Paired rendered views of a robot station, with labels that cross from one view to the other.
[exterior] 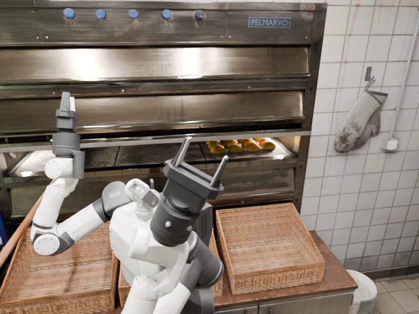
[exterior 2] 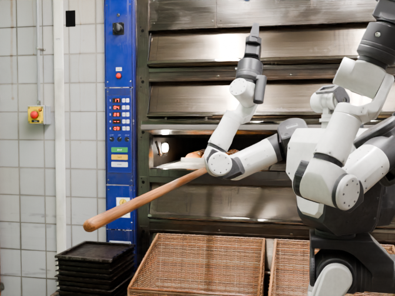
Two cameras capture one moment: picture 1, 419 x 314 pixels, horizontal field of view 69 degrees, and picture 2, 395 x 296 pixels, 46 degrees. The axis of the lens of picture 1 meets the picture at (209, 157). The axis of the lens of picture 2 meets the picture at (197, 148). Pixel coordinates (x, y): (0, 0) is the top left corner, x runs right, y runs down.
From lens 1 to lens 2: 0.80 m
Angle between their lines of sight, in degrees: 28
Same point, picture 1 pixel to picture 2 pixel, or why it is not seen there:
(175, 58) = (356, 37)
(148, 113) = not seen: hidden behind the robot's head
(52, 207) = (229, 128)
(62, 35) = (236, 17)
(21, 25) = (200, 9)
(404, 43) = not seen: outside the picture
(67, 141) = (252, 64)
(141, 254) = (348, 71)
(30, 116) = (190, 100)
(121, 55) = (294, 36)
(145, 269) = not seen: hidden behind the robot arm
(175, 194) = (385, 10)
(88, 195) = (234, 202)
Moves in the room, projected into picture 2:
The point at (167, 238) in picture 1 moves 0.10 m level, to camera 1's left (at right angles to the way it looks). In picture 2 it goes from (375, 49) to (328, 51)
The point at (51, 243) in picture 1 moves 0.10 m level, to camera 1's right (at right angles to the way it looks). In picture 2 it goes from (224, 162) to (254, 164)
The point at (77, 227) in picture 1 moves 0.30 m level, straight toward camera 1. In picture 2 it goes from (249, 155) to (274, 162)
